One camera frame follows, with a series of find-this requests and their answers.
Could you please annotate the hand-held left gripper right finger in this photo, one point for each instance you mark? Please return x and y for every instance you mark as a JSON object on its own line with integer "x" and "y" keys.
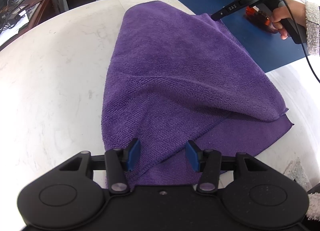
{"x": 192, "y": 156}

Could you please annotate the person's right forearm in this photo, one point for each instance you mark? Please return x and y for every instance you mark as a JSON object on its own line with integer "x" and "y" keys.
{"x": 312, "y": 28}

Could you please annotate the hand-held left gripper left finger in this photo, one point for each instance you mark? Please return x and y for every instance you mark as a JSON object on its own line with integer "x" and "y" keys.
{"x": 132, "y": 155}

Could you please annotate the purple towel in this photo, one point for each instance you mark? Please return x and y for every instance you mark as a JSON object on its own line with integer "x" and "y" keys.
{"x": 175, "y": 71}

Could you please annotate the white papers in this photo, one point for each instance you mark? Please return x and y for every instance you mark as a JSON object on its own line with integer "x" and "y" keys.
{"x": 12, "y": 31}

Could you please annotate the person's white fleece jacket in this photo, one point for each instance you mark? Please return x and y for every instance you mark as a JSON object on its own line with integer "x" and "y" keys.
{"x": 300, "y": 178}

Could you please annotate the person's right hand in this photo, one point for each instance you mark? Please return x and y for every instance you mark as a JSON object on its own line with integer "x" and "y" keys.
{"x": 296, "y": 11}

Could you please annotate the blue table mat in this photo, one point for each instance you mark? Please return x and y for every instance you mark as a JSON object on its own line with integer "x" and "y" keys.
{"x": 260, "y": 51}

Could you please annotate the dark wooden desk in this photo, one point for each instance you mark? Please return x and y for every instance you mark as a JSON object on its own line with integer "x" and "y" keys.
{"x": 42, "y": 4}

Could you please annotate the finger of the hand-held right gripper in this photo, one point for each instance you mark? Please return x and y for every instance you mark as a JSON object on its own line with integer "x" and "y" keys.
{"x": 218, "y": 15}

